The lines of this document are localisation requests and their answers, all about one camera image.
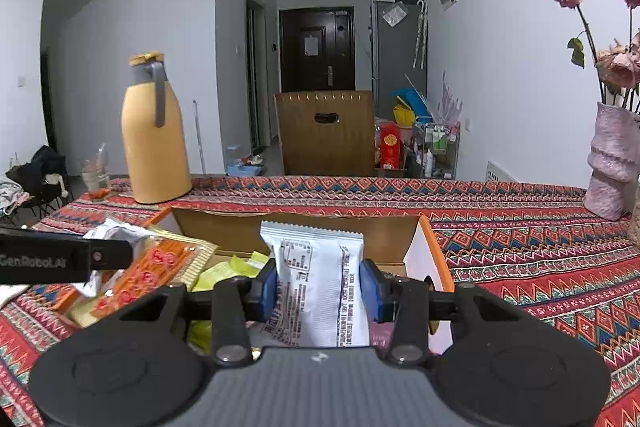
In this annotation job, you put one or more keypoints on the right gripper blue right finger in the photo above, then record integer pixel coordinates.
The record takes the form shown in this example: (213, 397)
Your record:
(377, 292)

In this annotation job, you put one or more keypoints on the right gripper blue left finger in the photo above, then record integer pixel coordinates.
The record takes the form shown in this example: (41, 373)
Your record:
(263, 295)

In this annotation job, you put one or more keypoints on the orange cardboard box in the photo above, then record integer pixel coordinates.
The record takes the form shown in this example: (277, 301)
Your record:
(404, 246)

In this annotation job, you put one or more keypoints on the black folding chair with clothes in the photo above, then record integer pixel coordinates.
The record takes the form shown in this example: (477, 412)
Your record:
(36, 185)

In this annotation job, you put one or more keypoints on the silver white snack packet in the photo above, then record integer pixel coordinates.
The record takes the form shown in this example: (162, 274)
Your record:
(121, 244)

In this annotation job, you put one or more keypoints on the green white snack bar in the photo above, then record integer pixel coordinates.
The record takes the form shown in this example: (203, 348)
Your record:
(200, 332)

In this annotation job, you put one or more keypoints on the drinking glass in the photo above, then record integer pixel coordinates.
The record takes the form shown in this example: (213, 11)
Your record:
(94, 173)

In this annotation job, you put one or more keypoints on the orange snack bar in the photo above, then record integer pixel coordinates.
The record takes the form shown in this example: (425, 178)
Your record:
(166, 259)

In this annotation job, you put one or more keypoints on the red gift box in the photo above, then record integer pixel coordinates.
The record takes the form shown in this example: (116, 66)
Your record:
(390, 145)

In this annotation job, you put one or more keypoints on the wooden chair back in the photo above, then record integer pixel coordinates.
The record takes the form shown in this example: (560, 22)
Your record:
(326, 133)

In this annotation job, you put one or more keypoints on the yellow thermos jug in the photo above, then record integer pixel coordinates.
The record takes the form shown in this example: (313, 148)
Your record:
(152, 133)

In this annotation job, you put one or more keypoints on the patterned red tablecloth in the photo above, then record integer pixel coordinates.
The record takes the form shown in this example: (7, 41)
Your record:
(535, 245)

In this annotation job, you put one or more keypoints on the dark entrance door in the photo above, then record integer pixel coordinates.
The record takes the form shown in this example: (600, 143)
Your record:
(317, 49)

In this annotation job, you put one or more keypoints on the pink textured vase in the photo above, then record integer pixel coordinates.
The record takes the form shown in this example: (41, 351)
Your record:
(614, 160)

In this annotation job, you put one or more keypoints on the grey refrigerator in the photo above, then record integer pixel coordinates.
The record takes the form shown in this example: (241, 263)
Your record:
(392, 54)

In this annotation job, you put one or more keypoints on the wire storage cart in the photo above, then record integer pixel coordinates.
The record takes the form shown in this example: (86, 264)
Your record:
(434, 151)

